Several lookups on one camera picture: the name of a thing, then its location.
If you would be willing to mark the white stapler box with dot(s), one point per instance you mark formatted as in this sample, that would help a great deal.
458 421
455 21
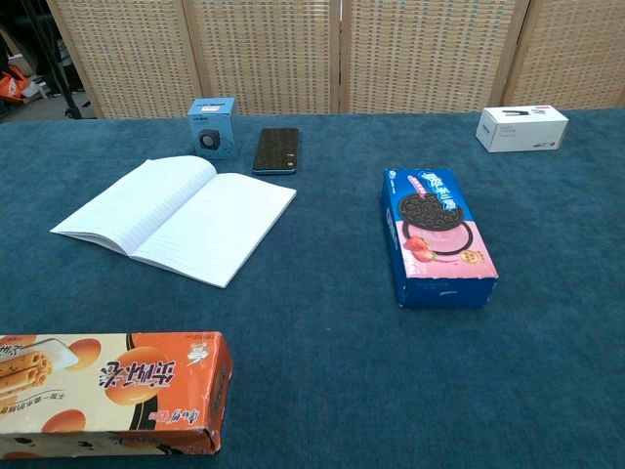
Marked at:
520 129

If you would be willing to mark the orange bag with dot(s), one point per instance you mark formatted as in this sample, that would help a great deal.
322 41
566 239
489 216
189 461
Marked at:
13 85

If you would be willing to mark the open white lined notebook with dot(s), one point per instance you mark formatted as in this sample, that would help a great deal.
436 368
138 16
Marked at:
180 215

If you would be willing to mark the blue table cloth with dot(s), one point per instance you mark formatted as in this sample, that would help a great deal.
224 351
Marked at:
322 352

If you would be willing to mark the woven folding screen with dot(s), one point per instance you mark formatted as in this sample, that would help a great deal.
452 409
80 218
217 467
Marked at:
312 54

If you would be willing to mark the orange egg roll box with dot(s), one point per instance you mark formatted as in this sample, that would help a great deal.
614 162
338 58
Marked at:
122 391

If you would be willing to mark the blue Oreo cookie box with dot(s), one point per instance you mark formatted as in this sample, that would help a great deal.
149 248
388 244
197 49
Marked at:
434 229

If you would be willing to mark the black tripod stand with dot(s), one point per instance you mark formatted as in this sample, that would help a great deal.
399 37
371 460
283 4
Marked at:
57 68

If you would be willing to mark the black phone with blue case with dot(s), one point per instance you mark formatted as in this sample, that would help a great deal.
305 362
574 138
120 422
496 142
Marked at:
276 149

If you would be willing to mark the small blue speaker box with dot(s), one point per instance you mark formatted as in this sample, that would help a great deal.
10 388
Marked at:
212 129

